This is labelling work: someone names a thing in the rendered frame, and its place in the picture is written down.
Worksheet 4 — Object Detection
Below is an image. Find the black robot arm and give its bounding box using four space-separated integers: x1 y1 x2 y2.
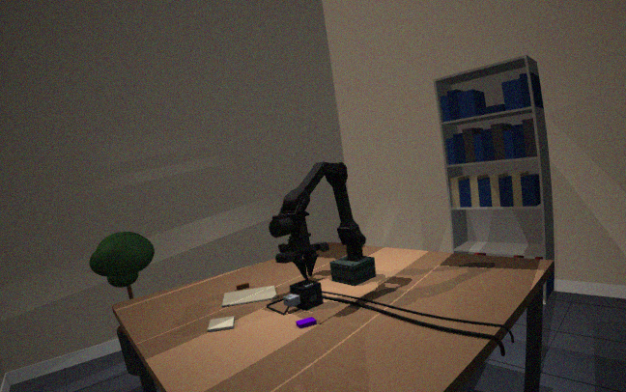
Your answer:
269 162 366 262

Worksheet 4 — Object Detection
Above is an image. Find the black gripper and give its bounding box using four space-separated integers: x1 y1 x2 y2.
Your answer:
275 231 329 279

